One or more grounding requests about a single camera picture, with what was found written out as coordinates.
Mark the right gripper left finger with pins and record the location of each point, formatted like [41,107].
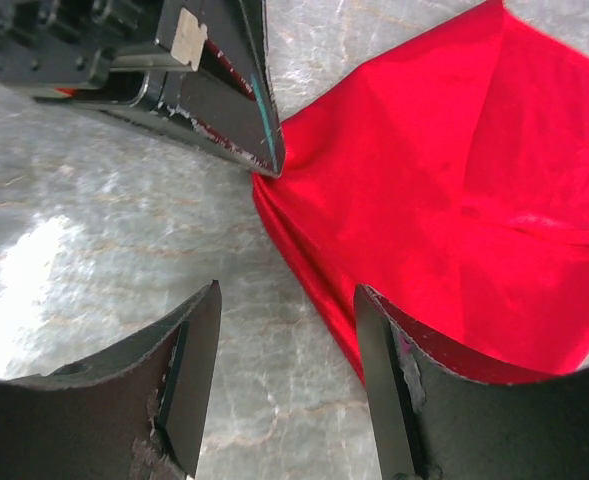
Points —
[134,410]

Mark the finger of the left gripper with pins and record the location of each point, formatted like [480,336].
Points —
[222,101]

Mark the red cloth napkin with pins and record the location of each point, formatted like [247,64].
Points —
[451,174]

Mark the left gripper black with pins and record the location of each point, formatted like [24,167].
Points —
[112,54]

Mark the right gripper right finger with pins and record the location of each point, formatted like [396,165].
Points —
[441,410]

